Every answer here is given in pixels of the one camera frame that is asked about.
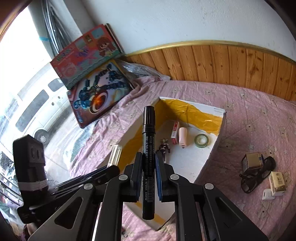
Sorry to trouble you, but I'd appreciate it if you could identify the small white box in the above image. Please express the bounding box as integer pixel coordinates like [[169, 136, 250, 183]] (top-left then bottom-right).
[[171, 121, 180, 145]]

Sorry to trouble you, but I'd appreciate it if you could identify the small brown cardboard box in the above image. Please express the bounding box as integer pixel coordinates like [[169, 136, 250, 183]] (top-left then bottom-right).
[[242, 152, 264, 174]]

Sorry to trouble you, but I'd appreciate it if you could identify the black charger cable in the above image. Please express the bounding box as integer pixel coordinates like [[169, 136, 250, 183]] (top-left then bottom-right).
[[239, 156, 277, 194]]

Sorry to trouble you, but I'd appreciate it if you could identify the green tape roll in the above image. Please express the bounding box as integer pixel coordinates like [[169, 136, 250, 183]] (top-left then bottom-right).
[[194, 134, 210, 148]]

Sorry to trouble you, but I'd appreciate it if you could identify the small cream box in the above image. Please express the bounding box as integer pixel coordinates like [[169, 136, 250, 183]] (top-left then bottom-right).
[[268, 171, 287, 197]]

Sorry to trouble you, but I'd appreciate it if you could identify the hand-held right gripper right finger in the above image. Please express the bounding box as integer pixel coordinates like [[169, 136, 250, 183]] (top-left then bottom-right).
[[155, 152, 270, 241]]

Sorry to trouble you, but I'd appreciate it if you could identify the clear plastic bag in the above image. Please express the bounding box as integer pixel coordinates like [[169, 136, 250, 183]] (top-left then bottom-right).
[[116, 59, 171, 81]]

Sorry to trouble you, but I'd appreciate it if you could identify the white charger adapter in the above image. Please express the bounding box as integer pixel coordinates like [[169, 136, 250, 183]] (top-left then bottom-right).
[[262, 188, 275, 202]]

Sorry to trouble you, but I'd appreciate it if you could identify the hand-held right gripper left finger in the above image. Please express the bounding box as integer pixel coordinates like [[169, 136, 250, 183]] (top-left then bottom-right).
[[29, 152, 142, 241]]

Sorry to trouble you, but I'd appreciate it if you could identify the robot picture toy box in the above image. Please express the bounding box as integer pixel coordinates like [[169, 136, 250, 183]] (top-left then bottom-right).
[[67, 59, 134, 129]]

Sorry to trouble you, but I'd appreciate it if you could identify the white van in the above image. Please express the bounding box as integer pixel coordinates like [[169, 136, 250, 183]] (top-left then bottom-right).
[[0, 62, 79, 146]]

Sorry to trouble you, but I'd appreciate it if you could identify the black marker pen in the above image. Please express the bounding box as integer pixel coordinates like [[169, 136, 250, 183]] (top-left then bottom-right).
[[142, 105, 156, 220]]

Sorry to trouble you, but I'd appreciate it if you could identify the purple toy figure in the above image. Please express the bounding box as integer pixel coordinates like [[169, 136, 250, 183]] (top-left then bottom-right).
[[157, 138, 171, 164]]

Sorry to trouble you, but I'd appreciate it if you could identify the pink bear print blanket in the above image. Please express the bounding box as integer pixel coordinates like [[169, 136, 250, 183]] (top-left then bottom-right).
[[22, 76, 296, 241]]

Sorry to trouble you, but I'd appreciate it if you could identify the cartoon girl toy box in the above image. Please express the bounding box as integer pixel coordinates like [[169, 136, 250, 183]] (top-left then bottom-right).
[[50, 23, 125, 90]]

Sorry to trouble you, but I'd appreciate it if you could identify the white cardboard box yellow tape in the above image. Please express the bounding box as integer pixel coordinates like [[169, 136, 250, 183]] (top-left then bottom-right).
[[118, 96, 227, 231]]

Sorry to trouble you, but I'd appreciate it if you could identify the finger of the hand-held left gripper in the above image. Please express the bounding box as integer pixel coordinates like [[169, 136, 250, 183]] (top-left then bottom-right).
[[52, 166, 119, 202], [50, 165, 114, 192]]

